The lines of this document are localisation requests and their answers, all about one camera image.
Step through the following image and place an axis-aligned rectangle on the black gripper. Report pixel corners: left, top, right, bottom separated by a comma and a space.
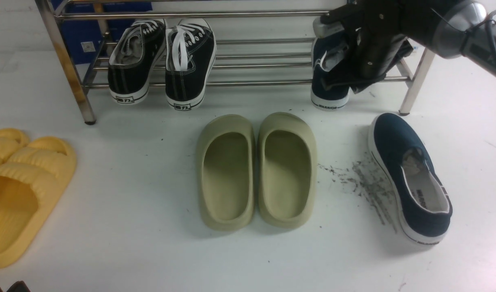
321, 0, 406, 94

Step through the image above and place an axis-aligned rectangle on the navy slip-on shoe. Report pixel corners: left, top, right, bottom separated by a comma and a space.
368, 113, 453, 246
311, 31, 350, 111

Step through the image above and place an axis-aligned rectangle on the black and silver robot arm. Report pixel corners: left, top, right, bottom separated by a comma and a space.
314, 0, 496, 91

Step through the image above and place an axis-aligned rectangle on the silver metal shoe rack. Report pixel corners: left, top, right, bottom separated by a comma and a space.
35, 0, 436, 125

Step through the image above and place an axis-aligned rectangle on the blue box behind rack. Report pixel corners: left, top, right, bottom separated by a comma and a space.
61, 2, 152, 64

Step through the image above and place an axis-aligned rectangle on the olive green slipper right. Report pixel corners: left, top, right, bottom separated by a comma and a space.
258, 112, 318, 229

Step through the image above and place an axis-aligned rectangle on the olive green slipper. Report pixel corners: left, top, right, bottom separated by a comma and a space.
195, 114, 256, 232
258, 112, 318, 229

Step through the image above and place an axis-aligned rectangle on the olive green slipper left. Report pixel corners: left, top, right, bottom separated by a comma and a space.
195, 114, 256, 232

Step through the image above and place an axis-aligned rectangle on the black canvas sneaker right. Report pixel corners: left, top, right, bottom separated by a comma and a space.
165, 18, 217, 111

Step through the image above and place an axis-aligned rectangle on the black canvas sneaker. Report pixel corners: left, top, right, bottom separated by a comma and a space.
107, 19, 167, 105
165, 18, 217, 111

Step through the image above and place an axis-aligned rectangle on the black canvas sneaker left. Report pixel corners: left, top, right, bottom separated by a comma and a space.
107, 19, 167, 105

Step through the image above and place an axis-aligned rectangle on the yellow ribbed slipper front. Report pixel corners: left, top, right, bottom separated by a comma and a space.
0, 136, 77, 268

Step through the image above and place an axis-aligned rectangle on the yellow ribbed slipper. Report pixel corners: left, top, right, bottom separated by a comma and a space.
0, 136, 77, 268
0, 128, 30, 165

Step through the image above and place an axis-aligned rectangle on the yellow ribbed slipper back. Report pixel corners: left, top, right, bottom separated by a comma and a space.
0, 128, 30, 165

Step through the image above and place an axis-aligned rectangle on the dark object bottom corner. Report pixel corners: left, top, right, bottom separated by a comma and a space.
0, 281, 30, 292

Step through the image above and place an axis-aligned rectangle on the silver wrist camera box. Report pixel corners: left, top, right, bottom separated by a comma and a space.
313, 17, 345, 39

